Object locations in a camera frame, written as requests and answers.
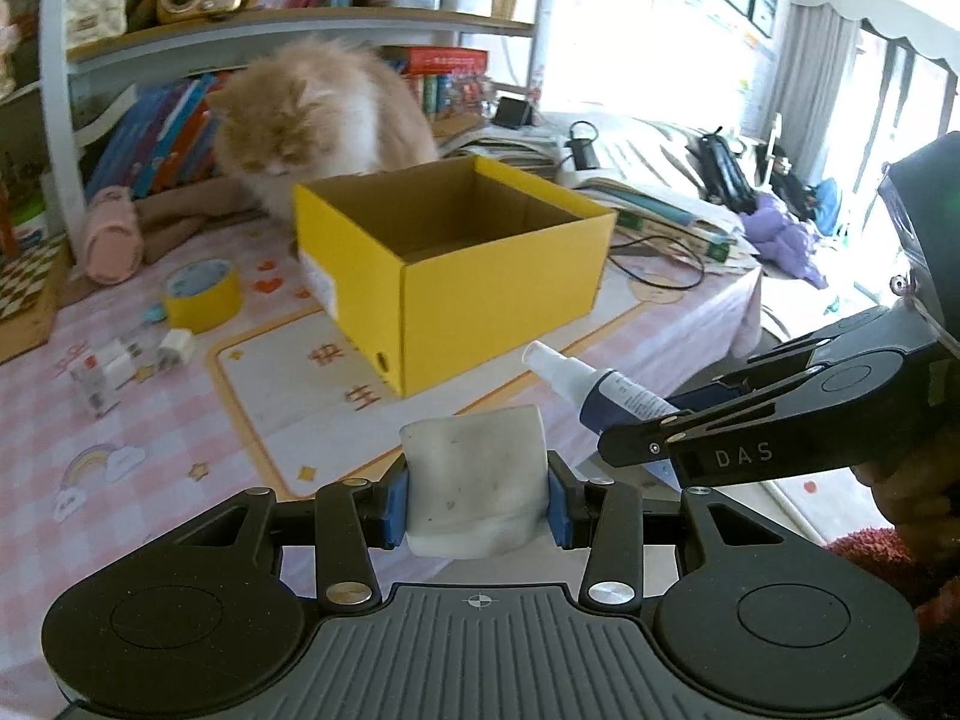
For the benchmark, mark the small white plug adapter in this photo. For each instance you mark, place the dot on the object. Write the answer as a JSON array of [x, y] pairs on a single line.
[[119, 360]]

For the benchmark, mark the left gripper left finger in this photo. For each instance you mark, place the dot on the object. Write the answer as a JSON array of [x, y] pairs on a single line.
[[351, 518]]

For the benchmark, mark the white red small box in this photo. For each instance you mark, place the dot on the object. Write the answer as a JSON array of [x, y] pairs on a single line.
[[96, 393]]

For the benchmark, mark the pink checkered tablecloth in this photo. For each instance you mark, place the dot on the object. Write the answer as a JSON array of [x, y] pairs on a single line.
[[275, 397]]

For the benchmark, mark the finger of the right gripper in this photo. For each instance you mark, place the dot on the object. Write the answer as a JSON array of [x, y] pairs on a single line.
[[757, 374], [755, 439]]

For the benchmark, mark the white charger cube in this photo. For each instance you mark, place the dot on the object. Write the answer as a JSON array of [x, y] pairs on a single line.
[[176, 349]]

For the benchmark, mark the yellow cardboard box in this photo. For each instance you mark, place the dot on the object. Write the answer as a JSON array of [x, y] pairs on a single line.
[[433, 270]]

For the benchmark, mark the pink cylindrical pencil case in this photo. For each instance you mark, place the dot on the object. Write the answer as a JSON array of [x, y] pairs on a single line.
[[112, 242]]

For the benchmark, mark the brown folded cloth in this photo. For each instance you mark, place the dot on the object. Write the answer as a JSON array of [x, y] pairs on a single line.
[[168, 219]]

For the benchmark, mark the black power adapter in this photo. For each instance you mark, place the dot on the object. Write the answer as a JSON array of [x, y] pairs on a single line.
[[582, 135]]

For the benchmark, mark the orange white fluffy cat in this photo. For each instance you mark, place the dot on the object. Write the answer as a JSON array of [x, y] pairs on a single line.
[[313, 110]]

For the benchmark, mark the white blue spray bottle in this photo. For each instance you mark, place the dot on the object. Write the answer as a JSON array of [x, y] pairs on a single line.
[[602, 398]]

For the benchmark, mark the operator right hand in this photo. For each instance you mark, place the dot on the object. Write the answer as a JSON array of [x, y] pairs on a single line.
[[920, 497]]

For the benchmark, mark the wooden chessboard box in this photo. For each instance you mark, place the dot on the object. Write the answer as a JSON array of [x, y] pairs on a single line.
[[30, 297]]

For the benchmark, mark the white quilted pearl handbag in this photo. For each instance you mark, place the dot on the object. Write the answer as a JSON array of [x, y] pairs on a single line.
[[93, 21]]

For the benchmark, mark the yellow tape roll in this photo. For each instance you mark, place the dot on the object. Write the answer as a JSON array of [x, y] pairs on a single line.
[[202, 295]]

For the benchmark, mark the blue leaning books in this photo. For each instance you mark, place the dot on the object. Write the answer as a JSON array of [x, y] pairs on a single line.
[[164, 141]]

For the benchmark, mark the red dictionary book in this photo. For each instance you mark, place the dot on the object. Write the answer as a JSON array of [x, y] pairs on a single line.
[[435, 60]]

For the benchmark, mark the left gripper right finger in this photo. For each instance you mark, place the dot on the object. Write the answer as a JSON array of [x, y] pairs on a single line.
[[605, 518]]

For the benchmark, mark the stack of books and papers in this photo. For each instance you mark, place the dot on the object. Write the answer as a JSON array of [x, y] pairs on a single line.
[[643, 176]]

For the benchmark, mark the white bookshelf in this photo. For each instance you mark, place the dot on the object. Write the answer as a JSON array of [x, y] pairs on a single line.
[[89, 78]]

